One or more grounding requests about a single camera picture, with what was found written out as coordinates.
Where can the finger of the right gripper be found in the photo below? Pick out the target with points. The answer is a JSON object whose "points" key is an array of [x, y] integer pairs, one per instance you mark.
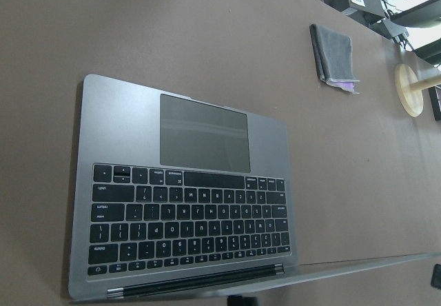
{"points": [[436, 276]]}

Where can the grey laptop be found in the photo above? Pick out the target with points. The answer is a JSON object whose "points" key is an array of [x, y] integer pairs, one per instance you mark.
{"points": [[235, 190]]}

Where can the black tray with glasses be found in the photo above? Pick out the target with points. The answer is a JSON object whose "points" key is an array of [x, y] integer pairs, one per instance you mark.
{"points": [[435, 96]]}

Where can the folded grey cloth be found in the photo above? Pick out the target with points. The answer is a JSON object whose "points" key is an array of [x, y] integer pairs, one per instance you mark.
{"points": [[333, 57]]}

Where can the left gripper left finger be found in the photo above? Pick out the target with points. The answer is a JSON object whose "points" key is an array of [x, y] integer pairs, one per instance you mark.
{"points": [[235, 300]]}

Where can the wooden cup stand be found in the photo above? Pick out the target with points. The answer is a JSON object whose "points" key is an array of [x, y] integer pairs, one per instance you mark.
{"points": [[409, 88]]}

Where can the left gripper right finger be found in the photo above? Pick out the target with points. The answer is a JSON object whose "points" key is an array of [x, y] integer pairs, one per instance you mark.
{"points": [[250, 301]]}

